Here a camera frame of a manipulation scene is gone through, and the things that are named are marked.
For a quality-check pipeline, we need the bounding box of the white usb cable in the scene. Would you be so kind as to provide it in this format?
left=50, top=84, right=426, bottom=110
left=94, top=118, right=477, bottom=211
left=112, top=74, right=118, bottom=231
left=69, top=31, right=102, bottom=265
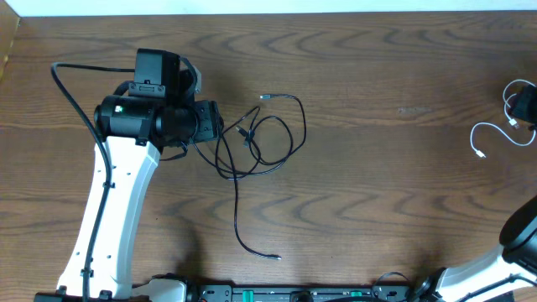
left=469, top=78, right=537, bottom=159

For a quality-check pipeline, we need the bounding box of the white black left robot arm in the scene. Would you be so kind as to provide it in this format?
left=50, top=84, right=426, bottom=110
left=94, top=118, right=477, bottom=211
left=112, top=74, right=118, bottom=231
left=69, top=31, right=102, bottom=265
left=34, top=49, right=222, bottom=301

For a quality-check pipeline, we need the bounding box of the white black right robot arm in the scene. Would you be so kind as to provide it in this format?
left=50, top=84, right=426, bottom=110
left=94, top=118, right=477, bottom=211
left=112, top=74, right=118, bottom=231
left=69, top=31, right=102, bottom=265
left=405, top=79, right=536, bottom=302

